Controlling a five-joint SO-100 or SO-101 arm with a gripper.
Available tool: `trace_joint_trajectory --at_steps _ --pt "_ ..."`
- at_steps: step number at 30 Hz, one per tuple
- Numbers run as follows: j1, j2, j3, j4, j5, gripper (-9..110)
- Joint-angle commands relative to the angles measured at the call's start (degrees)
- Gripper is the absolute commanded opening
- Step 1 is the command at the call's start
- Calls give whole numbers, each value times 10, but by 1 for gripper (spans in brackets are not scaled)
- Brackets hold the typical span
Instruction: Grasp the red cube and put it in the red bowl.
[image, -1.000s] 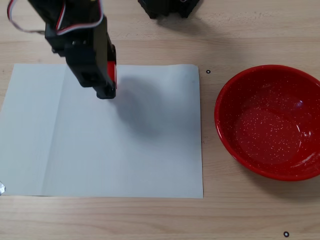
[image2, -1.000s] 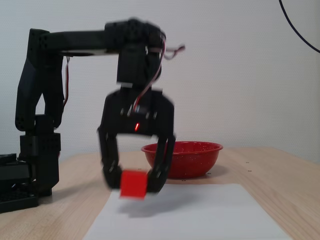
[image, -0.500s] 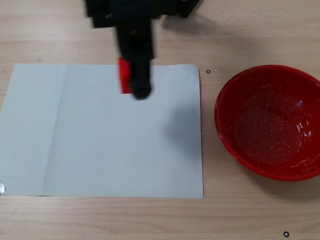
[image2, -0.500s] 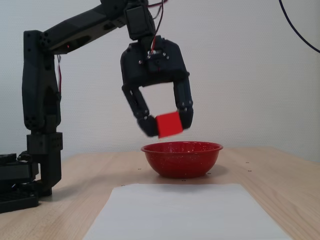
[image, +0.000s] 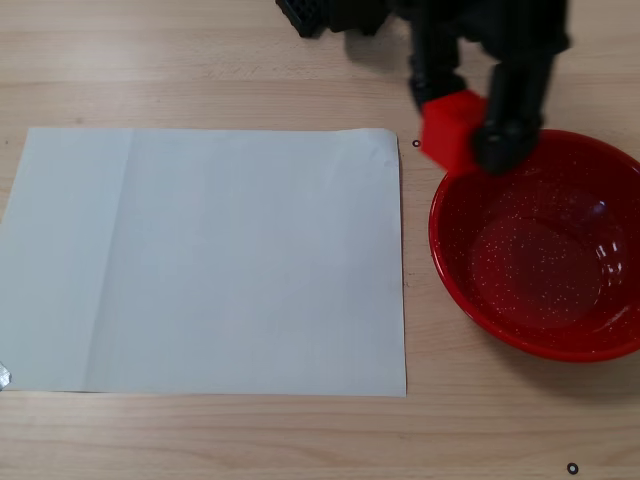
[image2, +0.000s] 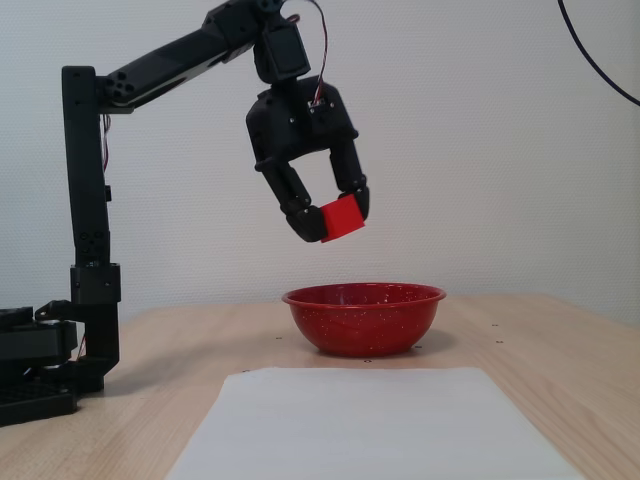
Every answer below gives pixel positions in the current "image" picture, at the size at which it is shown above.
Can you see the red cube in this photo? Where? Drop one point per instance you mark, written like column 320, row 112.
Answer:
column 445, row 130

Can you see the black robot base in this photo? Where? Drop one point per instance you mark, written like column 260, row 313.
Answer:
column 305, row 15

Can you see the white paper sheet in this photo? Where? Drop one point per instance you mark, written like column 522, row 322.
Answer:
column 200, row 260

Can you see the red speckled bowl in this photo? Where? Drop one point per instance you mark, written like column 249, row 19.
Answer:
column 540, row 260

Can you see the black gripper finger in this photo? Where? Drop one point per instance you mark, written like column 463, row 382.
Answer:
column 515, row 115
column 435, row 70

